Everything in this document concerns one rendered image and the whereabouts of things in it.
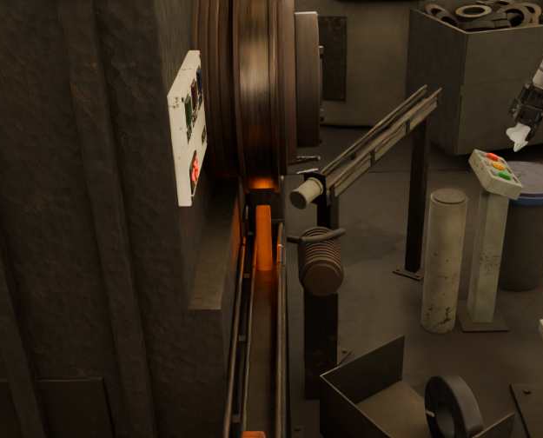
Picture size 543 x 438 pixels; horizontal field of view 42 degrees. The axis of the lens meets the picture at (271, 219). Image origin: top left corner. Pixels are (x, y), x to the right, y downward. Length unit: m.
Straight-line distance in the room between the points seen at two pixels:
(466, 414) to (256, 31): 0.75
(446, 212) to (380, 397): 1.06
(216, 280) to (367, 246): 1.88
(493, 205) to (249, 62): 1.33
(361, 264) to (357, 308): 0.32
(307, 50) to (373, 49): 2.83
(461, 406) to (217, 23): 0.80
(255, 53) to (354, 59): 2.95
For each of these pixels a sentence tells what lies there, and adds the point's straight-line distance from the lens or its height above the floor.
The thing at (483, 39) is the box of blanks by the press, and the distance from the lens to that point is 3.63.
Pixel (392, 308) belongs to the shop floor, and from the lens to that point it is 2.71.
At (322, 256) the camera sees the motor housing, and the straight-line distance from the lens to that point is 1.99.
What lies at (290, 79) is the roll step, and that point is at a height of 1.17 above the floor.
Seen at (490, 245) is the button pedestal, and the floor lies 0.33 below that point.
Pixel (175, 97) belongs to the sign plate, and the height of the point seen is 1.24.
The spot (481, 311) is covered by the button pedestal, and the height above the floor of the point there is 0.06.
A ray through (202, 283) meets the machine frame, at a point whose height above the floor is 0.87.
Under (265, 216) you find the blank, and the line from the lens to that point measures 1.61.
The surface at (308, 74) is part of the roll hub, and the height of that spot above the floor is 1.17.
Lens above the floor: 1.55
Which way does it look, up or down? 28 degrees down
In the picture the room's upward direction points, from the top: 2 degrees counter-clockwise
